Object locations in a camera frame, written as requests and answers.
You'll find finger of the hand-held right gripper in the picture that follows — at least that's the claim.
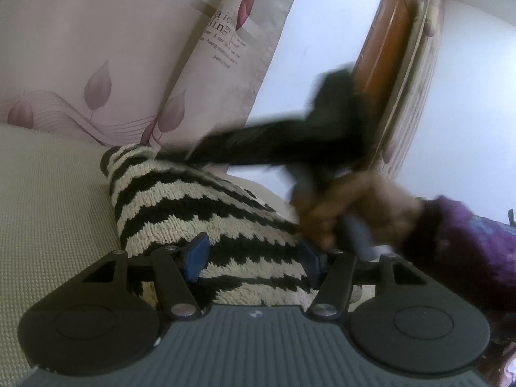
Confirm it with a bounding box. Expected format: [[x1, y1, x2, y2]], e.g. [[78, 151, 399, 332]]
[[184, 119, 313, 168]]

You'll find black white striped knitted garment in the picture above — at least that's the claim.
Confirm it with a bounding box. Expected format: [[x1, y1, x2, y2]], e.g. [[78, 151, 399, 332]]
[[100, 145, 363, 309]]

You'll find person's right hand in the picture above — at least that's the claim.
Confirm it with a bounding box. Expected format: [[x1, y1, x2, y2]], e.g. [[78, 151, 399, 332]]
[[292, 171, 426, 251]]

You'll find brown wooden door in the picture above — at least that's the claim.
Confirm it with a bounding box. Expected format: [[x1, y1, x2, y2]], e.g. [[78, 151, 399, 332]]
[[355, 0, 418, 170]]

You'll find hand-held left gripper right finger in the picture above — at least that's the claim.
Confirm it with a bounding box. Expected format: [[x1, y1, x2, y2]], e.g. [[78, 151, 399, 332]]
[[300, 242, 438, 322]]

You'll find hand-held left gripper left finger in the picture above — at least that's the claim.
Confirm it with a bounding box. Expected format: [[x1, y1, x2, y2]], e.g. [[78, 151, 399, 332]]
[[78, 232, 211, 322]]

